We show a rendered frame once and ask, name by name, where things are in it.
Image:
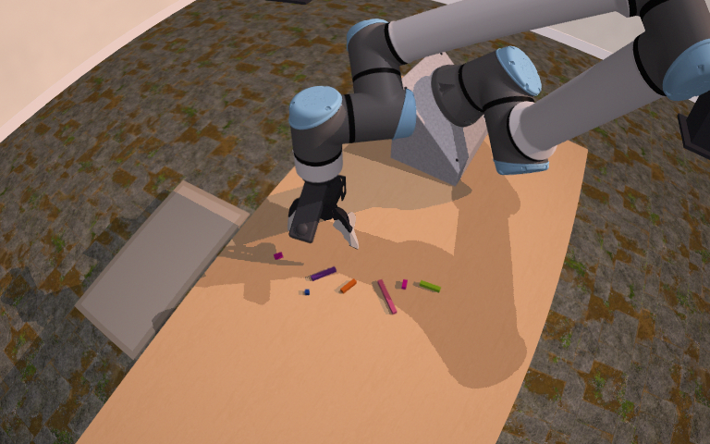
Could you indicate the lime green rod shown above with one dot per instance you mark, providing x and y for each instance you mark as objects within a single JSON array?
[{"x": 429, "y": 286}]

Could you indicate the orange rod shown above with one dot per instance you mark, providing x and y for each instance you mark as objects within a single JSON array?
[{"x": 348, "y": 286}]

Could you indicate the purple rod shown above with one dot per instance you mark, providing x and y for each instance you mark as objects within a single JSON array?
[{"x": 324, "y": 273}]

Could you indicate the pink rod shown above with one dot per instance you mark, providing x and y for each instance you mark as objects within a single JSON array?
[{"x": 387, "y": 297}]

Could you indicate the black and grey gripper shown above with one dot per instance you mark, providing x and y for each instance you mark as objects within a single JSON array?
[{"x": 344, "y": 222}]

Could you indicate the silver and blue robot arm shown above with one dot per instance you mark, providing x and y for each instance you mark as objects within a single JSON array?
[{"x": 672, "y": 56}]

